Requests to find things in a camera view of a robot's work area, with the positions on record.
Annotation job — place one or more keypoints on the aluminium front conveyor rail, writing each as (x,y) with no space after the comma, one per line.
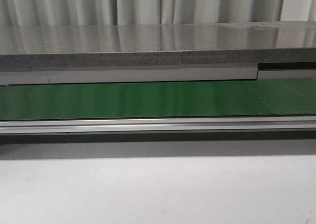
(158,124)

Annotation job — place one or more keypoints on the grey rear conveyor rail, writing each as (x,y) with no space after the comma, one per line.
(159,73)

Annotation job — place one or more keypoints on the white pleated curtain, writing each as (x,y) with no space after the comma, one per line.
(126,12)

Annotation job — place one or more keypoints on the green conveyor belt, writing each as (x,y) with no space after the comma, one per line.
(158,99)

